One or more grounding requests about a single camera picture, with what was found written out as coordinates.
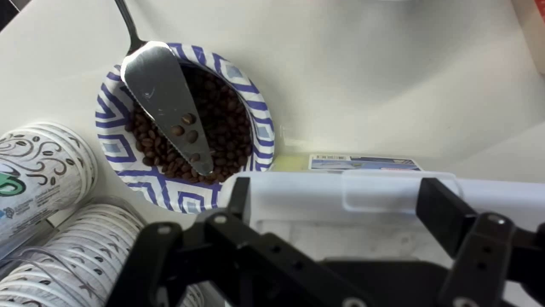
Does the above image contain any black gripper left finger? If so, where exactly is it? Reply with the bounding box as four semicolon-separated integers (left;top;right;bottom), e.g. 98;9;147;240
108;177;374;307

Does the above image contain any tall paper cup stack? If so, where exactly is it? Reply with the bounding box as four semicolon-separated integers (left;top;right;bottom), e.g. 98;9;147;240
0;123;99;258

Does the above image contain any white plastic container lid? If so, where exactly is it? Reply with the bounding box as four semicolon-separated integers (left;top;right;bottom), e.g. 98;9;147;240
246;171;545;266

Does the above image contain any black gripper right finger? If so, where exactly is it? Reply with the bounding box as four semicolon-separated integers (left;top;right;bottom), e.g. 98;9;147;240
416;177;545;307

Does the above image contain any metal spoon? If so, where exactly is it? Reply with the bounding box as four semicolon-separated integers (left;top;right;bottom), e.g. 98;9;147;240
115;0;214;176

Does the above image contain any clear plastic container with blocks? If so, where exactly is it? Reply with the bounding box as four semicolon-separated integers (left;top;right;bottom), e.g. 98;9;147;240
271;150;425;174

